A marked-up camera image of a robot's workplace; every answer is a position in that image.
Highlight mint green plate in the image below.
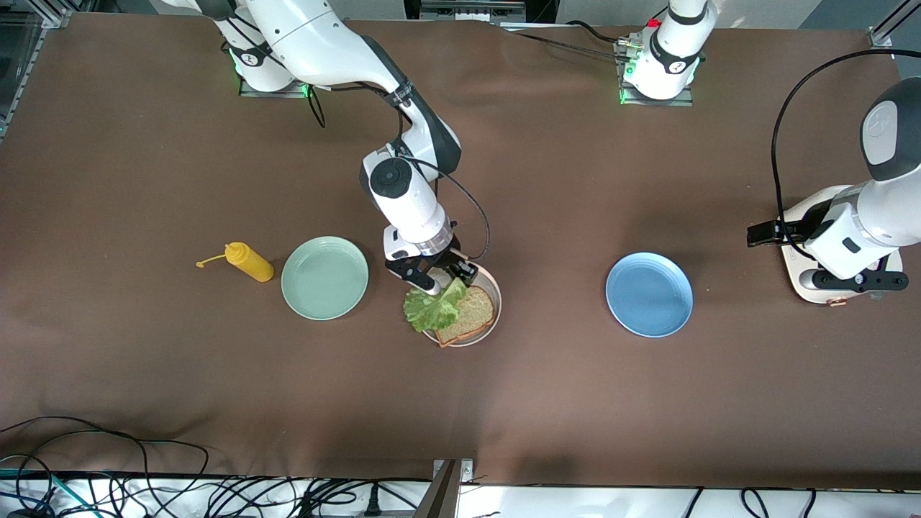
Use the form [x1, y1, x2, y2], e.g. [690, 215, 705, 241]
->
[281, 236, 370, 322]

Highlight yellow mustard squeeze bottle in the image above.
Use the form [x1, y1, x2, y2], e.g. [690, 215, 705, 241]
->
[196, 242, 276, 283]

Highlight brown table cloth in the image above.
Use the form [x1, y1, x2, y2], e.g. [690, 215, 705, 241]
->
[0, 11, 921, 490]

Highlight blue plate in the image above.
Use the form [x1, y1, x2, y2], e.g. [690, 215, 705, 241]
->
[605, 251, 695, 339]

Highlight clear acrylic enclosure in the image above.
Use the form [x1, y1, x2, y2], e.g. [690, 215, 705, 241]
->
[0, 11, 44, 137]

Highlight black metal equipment frame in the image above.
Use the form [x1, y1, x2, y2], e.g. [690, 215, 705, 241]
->
[403, 0, 558, 24]

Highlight beige plate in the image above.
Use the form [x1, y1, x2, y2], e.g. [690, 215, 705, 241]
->
[412, 260, 503, 348]

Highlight teal floor cable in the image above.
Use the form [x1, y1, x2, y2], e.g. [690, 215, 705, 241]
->
[0, 466, 98, 518]

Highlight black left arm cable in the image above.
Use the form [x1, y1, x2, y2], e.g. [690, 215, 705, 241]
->
[771, 48, 921, 250]

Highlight toasted brown bread slice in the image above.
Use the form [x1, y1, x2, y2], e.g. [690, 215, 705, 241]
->
[434, 285, 498, 348]

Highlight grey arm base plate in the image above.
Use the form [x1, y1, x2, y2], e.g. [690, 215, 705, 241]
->
[239, 72, 312, 99]
[619, 40, 696, 108]

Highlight aluminium profile post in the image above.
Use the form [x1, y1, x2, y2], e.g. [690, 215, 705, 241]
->
[428, 458, 476, 518]

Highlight black floor cable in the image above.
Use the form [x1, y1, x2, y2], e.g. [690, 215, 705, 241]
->
[0, 416, 152, 518]
[0, 430, 210, 508]

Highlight green lettuce leaf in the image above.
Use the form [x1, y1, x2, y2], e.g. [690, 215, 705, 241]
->
[402, 278, 470, 334]

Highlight black cable on table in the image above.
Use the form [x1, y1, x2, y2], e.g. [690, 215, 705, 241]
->
[504, 20, 638, 58]

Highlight black left camera bracket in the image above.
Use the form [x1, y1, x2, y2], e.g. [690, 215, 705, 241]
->
[827, 267, 909, 294]

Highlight aluminium corner profile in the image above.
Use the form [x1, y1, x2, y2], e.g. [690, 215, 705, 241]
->
[867, 0, 921, 50]
[29, 0, 73, 29]

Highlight white toaster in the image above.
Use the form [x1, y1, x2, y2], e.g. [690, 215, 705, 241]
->
[776, 185, 904, 309]

